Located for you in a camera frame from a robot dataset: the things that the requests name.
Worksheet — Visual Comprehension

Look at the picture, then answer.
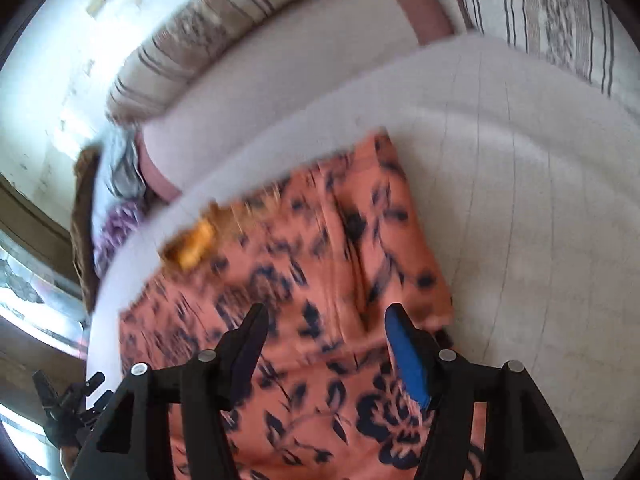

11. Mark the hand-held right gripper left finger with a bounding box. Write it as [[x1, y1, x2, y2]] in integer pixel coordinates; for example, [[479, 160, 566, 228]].
[[70, 303, 271, 480]]

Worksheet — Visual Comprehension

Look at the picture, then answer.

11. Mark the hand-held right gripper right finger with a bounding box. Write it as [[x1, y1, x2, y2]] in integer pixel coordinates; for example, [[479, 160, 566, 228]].
[[384, 303, 586, 480]]

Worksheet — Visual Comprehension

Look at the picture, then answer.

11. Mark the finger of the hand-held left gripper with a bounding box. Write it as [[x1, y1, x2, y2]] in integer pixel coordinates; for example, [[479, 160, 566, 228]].
[[32, 370, 62, 418]]

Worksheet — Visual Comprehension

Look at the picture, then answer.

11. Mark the orange floral garment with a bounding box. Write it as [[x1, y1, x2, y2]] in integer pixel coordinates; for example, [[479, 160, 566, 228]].
[[119, 130, 488, 480]]

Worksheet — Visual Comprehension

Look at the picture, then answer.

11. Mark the brown cloth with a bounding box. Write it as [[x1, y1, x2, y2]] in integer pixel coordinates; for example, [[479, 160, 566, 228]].
[[70, 147, 103, 313]]

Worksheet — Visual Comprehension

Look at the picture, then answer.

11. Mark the purple floral cloth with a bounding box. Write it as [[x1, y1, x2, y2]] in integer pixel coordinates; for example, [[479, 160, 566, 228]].
[[92, 200, 146, 278]]

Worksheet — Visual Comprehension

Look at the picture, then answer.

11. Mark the quilted pale pink blanket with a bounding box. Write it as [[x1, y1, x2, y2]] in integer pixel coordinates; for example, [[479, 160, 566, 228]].
[[85, 30, 640, 480]]

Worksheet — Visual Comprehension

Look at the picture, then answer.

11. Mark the grey cloth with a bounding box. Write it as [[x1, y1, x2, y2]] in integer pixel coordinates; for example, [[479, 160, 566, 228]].
[[95, 125, 148, 198]]

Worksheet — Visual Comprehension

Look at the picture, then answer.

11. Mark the white pink bolster pillow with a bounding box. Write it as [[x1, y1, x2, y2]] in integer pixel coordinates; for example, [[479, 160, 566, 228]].
[[137, 0, 456, 201]]

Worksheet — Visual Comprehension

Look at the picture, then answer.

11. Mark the striped bolster pillow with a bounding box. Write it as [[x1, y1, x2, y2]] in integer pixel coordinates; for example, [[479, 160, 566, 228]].
[[105, 0, 396, 123]]

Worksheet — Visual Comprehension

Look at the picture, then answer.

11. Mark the striped floral flat pillow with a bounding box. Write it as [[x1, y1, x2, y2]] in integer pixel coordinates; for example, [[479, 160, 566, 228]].
[[445, 0, 621, 98]]

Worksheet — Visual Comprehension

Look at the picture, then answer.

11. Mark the window with wooden frame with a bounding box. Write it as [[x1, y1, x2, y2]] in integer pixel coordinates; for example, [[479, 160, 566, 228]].
[[0, 172, 88, 363]]

